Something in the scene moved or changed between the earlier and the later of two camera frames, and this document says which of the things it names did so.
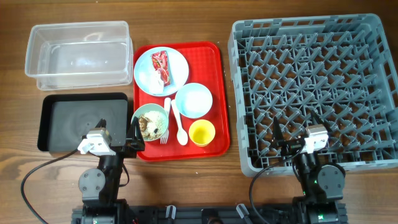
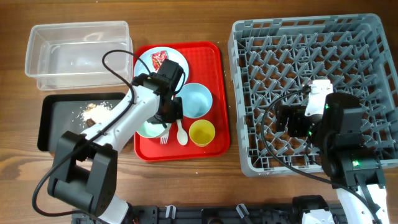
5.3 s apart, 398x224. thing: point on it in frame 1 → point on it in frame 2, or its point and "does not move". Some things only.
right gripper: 290,146 → 297,114
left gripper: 135,142 → 177,115
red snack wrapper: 160,62 does not move
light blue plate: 178,70 does not move
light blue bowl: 194,100 does not move
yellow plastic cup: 201,132 does not move
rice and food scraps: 152,124 → 94,113
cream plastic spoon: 181,136 does not move
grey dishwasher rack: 337,66 does not move
